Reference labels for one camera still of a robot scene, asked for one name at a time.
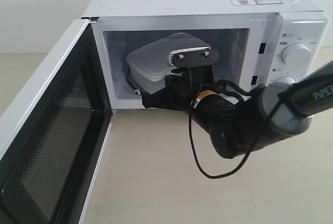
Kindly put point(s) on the white microwave oven body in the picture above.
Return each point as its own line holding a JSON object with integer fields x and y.
{"x": 249, "y": 39}

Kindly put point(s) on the white microwave door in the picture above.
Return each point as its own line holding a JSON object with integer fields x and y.
{"x": 54, "y": 132}

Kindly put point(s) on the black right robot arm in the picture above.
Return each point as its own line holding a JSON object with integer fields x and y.
{"x": 237, "y": 121}

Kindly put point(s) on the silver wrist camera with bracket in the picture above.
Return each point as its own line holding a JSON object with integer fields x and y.
{"x": 197, "y": 62}

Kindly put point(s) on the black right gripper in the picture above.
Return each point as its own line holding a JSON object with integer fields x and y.
{"x": 180, "y": 94}

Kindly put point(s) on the white plastic lidded container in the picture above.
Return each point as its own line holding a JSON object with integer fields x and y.
{"x": 148, "y": 65}

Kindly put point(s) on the lower white timer knob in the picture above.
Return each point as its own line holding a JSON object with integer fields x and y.
{"x": 285, "y": 79}

